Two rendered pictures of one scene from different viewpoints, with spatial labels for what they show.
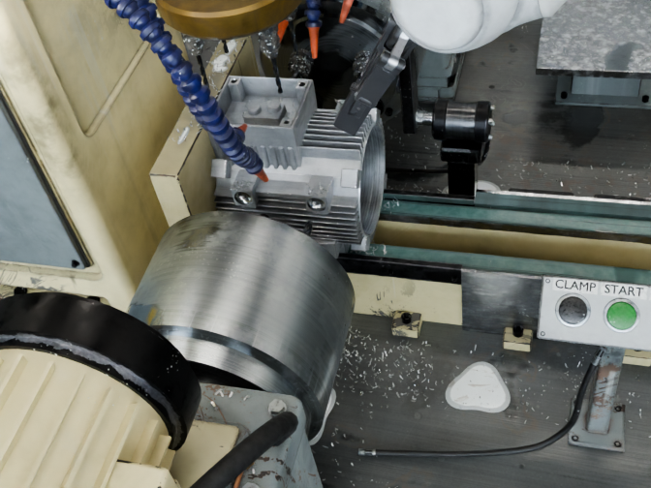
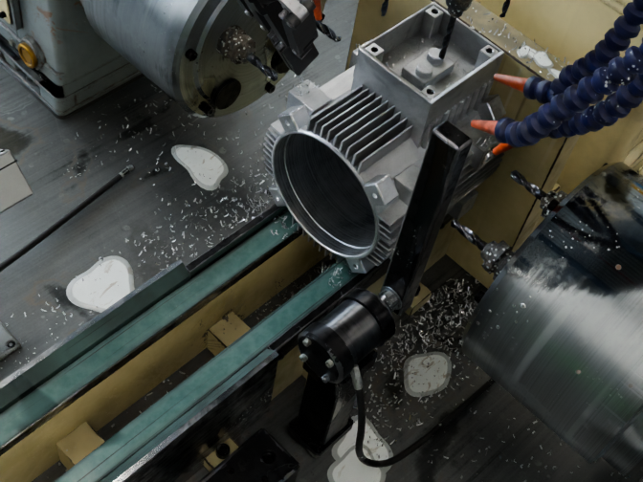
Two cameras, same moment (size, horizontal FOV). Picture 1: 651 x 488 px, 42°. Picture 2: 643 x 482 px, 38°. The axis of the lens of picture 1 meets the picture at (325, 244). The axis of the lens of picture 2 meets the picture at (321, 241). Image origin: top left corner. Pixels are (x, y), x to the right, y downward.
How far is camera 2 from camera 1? 1.22 m
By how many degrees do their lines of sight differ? 60
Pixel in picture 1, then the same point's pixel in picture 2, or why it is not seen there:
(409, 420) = (127, 219)
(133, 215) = not seen: hidden behind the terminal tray
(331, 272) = (169, 19)
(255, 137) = (389, 39)
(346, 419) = (172, 181)
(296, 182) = (340, 94)
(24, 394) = not seen: outside the picture
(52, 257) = not seen: outside the picture
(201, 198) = (379, 22)
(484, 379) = (109, 297)
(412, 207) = (315, 295)
